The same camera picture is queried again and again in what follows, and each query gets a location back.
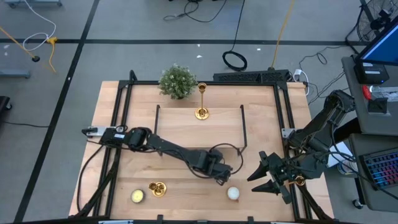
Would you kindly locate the artificial plant in black pot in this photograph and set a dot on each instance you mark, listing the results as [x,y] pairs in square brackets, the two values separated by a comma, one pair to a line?
[178,81]

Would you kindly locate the short gold candlestick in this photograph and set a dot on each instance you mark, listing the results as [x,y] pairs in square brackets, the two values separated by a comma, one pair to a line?
[160,189]

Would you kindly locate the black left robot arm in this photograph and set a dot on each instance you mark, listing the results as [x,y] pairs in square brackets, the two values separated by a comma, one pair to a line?
[168,146]

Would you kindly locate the white power adapter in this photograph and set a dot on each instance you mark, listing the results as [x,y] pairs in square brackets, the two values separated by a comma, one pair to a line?
[298,73]

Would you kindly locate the black caster wheel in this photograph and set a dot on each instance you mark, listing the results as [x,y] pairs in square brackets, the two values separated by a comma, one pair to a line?
[357,204]

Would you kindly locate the backlit rainbow keyboard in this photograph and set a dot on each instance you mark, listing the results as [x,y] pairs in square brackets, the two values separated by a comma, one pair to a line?
[384,169]

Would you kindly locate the small black box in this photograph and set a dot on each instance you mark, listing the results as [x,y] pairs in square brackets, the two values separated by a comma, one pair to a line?
[377,105]

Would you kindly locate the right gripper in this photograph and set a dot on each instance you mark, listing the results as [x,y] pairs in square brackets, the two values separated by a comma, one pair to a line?
[278,169]

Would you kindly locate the black chair base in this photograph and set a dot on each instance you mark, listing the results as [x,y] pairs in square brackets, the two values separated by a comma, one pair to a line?
[3,104]

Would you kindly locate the yellowish candle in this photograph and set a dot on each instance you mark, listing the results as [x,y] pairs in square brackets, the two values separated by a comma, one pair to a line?
[137,196]

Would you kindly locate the black floor fan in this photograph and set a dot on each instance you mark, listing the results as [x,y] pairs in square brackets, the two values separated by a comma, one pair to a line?
[365,25]

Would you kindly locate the grey desk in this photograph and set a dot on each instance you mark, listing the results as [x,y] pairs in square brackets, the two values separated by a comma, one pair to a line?
[360,124]
[382,200]

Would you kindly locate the grey floor bar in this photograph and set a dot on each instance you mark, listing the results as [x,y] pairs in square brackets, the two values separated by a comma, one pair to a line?
[14,74]

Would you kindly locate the clear plastic bag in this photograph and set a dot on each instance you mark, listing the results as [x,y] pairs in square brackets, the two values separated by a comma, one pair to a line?
[387,92]

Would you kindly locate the wooden shelf black metal frame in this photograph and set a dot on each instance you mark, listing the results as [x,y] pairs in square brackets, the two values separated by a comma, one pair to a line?
[186,130]

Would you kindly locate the white candle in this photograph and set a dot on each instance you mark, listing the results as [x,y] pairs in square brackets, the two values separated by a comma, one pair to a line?
[233,193]

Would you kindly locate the monitor with blue screen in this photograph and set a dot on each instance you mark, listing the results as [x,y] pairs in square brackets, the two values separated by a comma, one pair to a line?
[385,48]

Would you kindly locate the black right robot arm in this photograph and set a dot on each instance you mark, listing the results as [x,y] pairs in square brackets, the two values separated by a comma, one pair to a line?
[320,124]

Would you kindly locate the white box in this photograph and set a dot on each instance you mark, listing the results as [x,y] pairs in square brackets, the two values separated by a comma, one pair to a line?
[342,149]

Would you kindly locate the black box device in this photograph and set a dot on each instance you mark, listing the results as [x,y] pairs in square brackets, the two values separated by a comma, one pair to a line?
[371,76]

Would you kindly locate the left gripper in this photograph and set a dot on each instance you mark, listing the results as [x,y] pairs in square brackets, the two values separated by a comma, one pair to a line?
[214,166]

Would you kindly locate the tall gold candlestick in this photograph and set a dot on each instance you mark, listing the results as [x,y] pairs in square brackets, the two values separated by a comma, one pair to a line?
[202,114]
[300,180]

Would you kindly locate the white and blue roll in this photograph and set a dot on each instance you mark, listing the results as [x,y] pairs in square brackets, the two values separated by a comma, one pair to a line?
[343,169]

